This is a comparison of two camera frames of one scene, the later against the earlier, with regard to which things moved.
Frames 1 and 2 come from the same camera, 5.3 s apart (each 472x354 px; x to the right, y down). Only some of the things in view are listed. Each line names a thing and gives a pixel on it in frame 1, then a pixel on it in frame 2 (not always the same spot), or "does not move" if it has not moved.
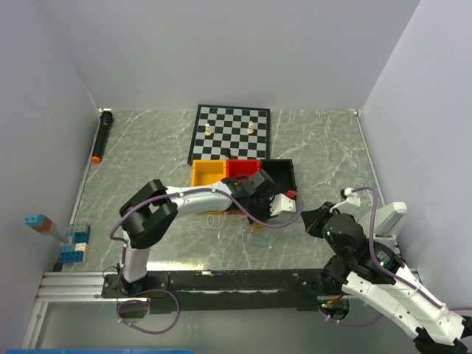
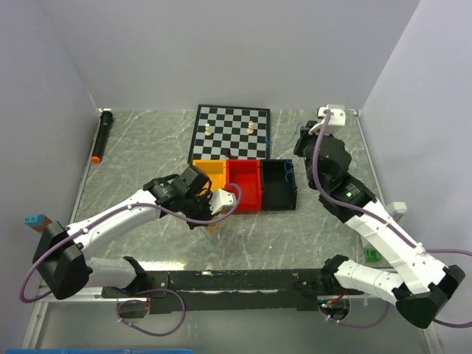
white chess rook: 208,132 does not move
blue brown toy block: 43,225 does not move
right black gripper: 311,218 to 304,138
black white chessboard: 228,126 does not move
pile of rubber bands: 254,225 to 212,228
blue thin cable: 268,242 to 289,164
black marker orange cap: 103,134 does not move
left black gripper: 266,214 to 207,213
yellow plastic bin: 207,172 does not move
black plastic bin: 282,173 does not move
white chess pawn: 250,130 does not move
